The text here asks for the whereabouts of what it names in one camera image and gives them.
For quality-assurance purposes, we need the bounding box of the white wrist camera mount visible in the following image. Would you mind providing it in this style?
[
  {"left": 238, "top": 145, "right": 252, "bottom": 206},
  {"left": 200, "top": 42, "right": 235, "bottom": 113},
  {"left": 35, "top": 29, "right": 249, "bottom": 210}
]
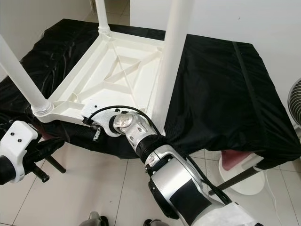
[
  {"left": 84, "top": 103, "right": 120, "bottom": 138},
  {"left": 2, "top": 121, "right": 39, "bottom": 183}
]

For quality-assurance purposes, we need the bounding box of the black metal table leg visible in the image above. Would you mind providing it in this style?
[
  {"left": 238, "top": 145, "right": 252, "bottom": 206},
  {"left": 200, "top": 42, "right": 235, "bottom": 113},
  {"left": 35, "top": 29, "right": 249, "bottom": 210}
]
[
  {"left": 46, "top": 157, "right": 67, "bottom": 175},
  {"left": 209, "top": 167, "right": 261, "bottom": 191}
]

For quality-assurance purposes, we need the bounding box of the grey robot left foot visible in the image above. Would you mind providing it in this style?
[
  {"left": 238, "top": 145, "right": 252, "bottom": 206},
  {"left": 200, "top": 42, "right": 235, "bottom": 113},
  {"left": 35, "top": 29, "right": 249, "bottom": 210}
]
[{"left": 87, "top": 212, "right": 109, "bottom": 226}]

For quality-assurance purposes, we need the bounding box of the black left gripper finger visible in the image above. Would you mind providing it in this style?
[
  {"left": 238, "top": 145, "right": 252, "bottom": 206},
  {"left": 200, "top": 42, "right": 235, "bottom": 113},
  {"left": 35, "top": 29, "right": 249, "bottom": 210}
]
[{"left": 39, "top": 137, "right": 66, "bottom": 159}]

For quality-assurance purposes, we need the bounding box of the grey robot right foot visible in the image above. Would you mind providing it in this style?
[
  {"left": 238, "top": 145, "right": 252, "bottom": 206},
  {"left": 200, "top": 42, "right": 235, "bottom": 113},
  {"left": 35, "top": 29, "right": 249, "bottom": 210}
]
[{"left": 143, "top": 219, "right": 174, "bottom": 226}]

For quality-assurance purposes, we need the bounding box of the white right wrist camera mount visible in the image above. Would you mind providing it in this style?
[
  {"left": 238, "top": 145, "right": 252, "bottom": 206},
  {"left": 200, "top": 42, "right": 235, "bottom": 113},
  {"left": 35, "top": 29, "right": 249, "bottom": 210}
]
[{"left": 84, "top": 103, "right": 120, "bottom": 138}]

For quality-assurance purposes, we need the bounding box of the grey robot foot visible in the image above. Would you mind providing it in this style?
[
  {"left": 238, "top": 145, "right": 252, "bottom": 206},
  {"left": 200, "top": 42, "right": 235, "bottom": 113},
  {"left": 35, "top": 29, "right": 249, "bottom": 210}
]
[
  {"left": 87, "top": 212, "right": 109, "bottom": 226},
  {"left": 143, "top": 219, "right": 174, "bottom": 226}
]

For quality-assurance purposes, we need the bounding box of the pink plastic piece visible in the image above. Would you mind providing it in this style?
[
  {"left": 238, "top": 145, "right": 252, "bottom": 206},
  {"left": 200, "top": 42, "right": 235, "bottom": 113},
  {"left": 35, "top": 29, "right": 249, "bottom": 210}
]
[{"left": 221, "top": 151, "right": 257, "bottom": 172}]

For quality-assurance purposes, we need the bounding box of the white plastic tabletop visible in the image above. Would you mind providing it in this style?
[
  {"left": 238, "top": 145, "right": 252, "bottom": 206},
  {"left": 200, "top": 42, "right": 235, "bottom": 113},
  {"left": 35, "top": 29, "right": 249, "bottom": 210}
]
[{"left": 34, "top": 31, "right": 170, "bottom": 124}]

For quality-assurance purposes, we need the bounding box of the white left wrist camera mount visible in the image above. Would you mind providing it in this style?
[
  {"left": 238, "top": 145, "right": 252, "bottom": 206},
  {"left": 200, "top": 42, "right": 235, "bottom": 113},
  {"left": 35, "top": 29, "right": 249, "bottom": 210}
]
[{"left": 2, "top": 121, "right": 39, "bottom": 183}]

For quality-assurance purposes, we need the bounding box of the black tablecloth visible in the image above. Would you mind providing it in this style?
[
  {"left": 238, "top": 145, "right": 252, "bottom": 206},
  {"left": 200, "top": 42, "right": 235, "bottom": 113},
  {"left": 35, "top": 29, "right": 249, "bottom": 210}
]
[{"left": 0, "top": 19, "right": 301, "bottom": 170}]

